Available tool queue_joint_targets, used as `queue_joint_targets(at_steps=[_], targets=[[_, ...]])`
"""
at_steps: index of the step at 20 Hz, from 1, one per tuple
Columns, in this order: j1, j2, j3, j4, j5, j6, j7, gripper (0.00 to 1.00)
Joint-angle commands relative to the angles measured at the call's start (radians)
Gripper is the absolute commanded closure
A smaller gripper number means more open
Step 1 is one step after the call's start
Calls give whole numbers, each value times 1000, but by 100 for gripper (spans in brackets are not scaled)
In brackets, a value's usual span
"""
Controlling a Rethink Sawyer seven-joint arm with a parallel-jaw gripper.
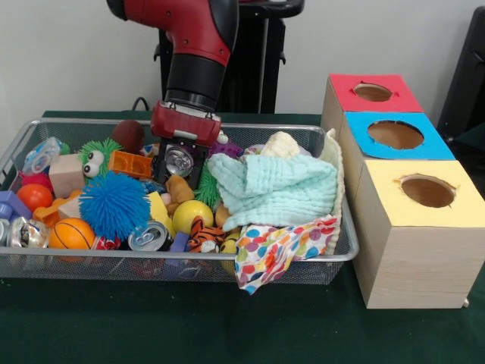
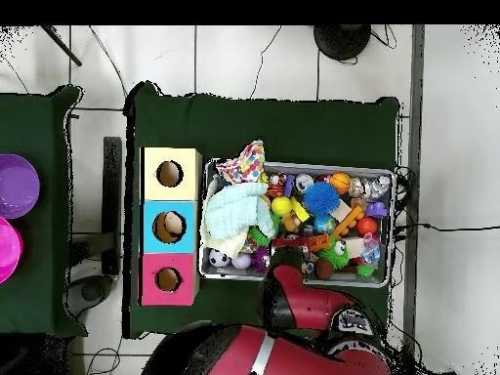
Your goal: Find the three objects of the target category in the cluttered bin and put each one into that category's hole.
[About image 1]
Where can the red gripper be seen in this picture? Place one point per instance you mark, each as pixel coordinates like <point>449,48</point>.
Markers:
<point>185,127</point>

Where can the brown plush monkey toy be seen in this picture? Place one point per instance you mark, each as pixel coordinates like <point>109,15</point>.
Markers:
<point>180,189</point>

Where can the mint green muslin cloth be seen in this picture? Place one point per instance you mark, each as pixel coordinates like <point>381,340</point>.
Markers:
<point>280,186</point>

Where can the white polka dot cloth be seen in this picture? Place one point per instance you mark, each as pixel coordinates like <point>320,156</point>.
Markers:
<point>265,254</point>

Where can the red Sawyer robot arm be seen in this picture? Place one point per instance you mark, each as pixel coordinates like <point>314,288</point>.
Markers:
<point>197,76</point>

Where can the wooden box with three holes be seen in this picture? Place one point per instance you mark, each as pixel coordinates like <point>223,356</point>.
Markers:
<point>417,265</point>

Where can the black soda can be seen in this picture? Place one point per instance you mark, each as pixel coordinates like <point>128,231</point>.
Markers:
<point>180,161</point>

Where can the orange toy brick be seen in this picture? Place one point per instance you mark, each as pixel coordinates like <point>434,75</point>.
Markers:
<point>129,165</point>

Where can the yellow tennis ball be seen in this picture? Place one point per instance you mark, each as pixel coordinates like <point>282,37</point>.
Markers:
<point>191,218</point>

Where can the tiger plush toy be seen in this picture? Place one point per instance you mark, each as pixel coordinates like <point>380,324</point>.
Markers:
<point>204,233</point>

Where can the green spiky googly-eyed toy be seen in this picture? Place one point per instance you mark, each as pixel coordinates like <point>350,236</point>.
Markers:
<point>106,148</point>

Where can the blue spiky rubber ball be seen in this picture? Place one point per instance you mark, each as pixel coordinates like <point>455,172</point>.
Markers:
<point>113,206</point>

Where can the orange toy basketball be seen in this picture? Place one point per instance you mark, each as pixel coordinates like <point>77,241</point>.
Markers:
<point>70,235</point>

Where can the dark green tablecloth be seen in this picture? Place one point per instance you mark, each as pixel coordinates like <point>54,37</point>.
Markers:
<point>189,326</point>
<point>473,138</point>

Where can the black upright panel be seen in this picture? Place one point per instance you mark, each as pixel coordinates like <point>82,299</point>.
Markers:
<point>466,76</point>

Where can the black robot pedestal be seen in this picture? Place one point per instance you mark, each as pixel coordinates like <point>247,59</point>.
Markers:
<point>265,76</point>

